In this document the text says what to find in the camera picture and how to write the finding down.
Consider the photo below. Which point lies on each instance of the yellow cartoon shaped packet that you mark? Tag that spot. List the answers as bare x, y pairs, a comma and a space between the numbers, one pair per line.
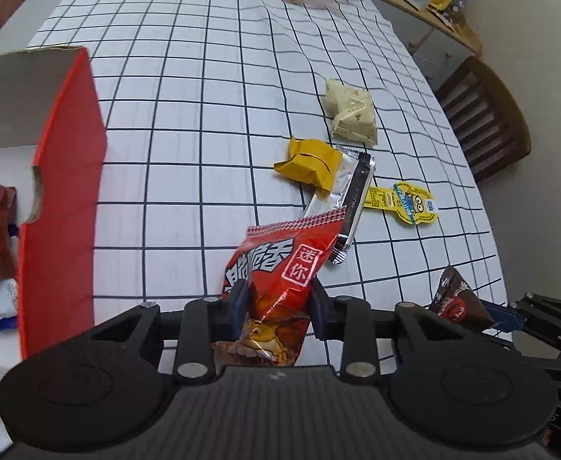
405, 201

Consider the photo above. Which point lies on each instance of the red cardboard box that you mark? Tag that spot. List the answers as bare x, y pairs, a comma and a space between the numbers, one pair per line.
64, 201

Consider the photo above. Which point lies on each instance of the white wooden cabinet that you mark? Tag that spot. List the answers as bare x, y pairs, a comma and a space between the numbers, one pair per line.
433, 43

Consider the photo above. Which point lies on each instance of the silver snack packet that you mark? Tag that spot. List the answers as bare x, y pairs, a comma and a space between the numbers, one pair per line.
352, 191

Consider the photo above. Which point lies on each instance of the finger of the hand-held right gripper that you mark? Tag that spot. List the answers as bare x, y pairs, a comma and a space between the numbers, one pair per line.
501, 316
534, 354

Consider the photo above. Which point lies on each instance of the black white checkered tablecloth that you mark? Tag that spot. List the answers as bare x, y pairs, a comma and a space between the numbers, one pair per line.
189, 81

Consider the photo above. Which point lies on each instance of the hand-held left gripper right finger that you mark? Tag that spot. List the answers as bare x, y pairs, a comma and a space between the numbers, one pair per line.
319, 309

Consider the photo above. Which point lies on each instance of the brown wooden chair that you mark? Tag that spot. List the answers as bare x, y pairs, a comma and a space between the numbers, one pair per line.
491, 124

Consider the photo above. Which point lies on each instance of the yellow snack packet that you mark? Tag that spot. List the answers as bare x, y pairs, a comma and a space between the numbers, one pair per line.
309, 163

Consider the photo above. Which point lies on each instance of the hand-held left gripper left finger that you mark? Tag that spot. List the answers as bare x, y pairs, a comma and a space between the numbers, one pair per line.
241, 309

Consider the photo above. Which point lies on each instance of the cream nougat packet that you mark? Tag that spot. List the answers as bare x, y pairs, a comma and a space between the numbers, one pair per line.
352, 110

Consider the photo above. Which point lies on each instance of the brown chocolate packet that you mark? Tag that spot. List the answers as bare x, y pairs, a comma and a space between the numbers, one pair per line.
457, 302

